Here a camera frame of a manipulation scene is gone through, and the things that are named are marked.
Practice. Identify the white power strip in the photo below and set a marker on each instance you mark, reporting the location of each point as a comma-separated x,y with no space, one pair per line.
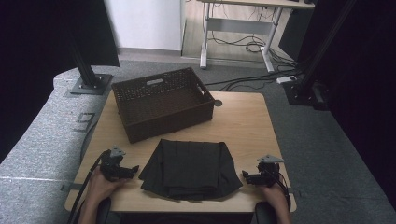
286,79

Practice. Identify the brown wicker basket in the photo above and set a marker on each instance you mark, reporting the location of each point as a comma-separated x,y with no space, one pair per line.
162,105

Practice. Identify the black metal stand with block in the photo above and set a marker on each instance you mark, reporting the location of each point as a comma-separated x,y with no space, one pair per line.
306,91

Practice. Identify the person's right hand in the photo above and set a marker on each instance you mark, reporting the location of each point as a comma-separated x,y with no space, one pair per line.
275,196

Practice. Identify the black metal stand with plate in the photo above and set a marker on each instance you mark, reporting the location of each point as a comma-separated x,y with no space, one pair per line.
90,82

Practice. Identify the person's left hand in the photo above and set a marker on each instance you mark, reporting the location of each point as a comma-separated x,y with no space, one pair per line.
101,188

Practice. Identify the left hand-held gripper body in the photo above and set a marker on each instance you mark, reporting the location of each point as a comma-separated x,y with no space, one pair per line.
109,163

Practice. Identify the black curtain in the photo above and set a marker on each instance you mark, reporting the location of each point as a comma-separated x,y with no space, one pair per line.
367,77
37,46

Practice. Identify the black box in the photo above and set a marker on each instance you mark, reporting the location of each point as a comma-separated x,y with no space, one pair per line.
292,34

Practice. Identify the black cloth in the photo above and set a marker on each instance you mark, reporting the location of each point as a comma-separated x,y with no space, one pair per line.
190,169

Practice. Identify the white desk with metal legs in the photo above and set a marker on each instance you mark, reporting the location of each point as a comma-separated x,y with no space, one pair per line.
236,25

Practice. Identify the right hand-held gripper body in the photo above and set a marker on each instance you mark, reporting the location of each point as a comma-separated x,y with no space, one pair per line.
268,172

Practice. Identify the black chair armrest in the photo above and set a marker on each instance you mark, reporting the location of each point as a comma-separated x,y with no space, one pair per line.
264,214
104,211

